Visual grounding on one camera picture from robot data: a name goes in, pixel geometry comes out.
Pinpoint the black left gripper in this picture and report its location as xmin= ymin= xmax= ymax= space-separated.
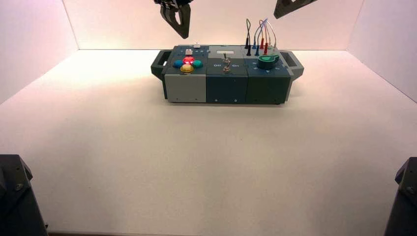
xmin=154 ymin=0 xmax=193 ymax=39

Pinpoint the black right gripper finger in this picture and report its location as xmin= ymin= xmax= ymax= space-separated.
xmin=273 ymin=0 xmax=319 ymax=19

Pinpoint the green rotary knob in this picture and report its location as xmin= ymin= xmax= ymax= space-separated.
xmin=257 ymin=55 xmax=280 ymax=70

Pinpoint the grey display panel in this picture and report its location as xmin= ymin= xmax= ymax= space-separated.
xmin=208 ymin=45 xmax=245 ymax=59

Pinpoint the dark grey control box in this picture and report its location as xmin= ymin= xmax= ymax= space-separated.
xmin=150 ymin=44 xmax=304 ymax=105

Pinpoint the white jumper cable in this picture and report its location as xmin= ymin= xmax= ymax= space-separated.
xmin=265 ymin=19 xmax=277 ymax=45

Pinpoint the red jumper cable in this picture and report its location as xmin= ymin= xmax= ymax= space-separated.
xmin=259 ymin=20 xmax=268 ymax=44

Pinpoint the black jumper cable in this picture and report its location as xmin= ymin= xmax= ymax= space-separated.
xmin=245 ymin=18 xmax=252 ymax=47

